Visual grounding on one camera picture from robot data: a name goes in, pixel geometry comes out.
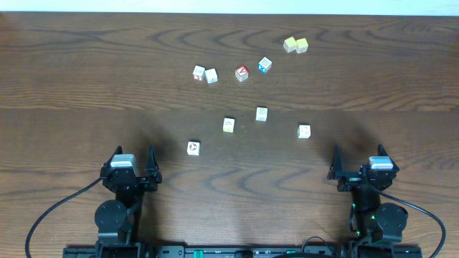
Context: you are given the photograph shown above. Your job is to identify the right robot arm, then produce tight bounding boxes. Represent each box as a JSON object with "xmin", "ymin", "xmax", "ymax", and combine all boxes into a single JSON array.
[{"xmin": 327, "ymin": 145, "xmax": 408, "ymax": 257}]

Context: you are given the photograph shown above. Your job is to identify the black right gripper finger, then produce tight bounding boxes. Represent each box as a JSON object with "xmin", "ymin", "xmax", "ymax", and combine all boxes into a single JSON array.
[
  {"xmin": 377, "ymin": 144, "xmax": 393, "ymax": 165},
  {"xmin": 329, "ymin": 145, "xmax": 344, "ymax": 174}
]

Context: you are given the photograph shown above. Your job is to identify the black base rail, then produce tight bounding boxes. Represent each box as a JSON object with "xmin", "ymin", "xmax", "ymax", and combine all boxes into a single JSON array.
[{"xmin": 62, "ymin": 244, "xmax": 424, "ymax": 258}]

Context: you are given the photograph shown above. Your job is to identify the blue X block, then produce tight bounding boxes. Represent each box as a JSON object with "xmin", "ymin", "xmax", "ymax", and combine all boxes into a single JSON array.
[{"xmin": 258, "ymin": 57, "xmax": 273, "ymax": 74}]

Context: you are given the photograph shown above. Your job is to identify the soccer ball block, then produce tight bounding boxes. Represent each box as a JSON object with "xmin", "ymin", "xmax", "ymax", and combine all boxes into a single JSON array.
[{"xmin": 187, "ymin": 141, "xmax": 200, "ymax": 156}]

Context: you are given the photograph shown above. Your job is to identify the red 3 block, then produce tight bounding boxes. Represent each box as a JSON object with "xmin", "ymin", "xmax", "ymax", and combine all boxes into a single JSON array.
[{"xmin": 192, "ymin": 65, "xmax": 206, "ymax": 81}]

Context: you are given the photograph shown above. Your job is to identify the blue J block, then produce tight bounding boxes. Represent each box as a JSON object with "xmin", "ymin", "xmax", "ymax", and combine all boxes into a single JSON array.
[{"xmin": 204, "ymin": 68, "xmax": 218, "ymax": 84}]

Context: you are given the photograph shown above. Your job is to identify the red A block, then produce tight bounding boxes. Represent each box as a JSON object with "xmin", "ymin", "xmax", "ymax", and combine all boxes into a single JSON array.
[{"xmin": 235, "ymin": 65, "xmax": 250, "ymax": 82}]

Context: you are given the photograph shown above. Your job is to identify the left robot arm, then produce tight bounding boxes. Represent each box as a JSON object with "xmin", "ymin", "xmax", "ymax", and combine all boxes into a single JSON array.
[{"xmin": 95, "ymin": 146, "xmax": 162, "ymax": 257}]

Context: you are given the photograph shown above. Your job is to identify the yellow-edged wooden block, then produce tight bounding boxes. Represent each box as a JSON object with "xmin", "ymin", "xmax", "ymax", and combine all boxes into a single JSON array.
[{"xmin": 222, "ymin": 118, "xmax": 235, "ymax": 133}]

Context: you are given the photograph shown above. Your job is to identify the yellow block right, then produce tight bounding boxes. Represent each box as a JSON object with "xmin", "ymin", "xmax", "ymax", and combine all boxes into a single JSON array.
[{"xmin": 295, "ymin": 38, "xmax": 309, "ymax": 54}]

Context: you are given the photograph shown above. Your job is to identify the yellow block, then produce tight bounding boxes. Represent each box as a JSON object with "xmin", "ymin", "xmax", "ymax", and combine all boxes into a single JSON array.
[
  {"xmin": 295, "ymin": 38, "xmax": 309, "ymax": 54},
  {"xmin": 283, "ymin": 37, "xmax": 297, "ymax": 52}
]

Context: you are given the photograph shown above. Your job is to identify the wooden 8 block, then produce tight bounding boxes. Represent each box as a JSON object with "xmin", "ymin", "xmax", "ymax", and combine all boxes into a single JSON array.
[{"xmin": 297, "ymin": 125, "xmax": 311, "ymax": 139}]

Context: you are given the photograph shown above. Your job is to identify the yellow block left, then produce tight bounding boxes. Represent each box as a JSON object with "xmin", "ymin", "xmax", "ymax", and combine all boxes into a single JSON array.
[{"xmin": 283, "ymin": 37, "xmax": 297, "ymax": 52}]

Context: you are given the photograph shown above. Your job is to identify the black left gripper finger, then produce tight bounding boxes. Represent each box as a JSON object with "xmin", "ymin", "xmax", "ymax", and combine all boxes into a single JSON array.
[
  {"xmin": 145, "ymin": 145, "xmax": 160, "ymax": 176},
  {"xmin": 107, "ymin": 145, "xmax": 123, "ymax": 164}
]

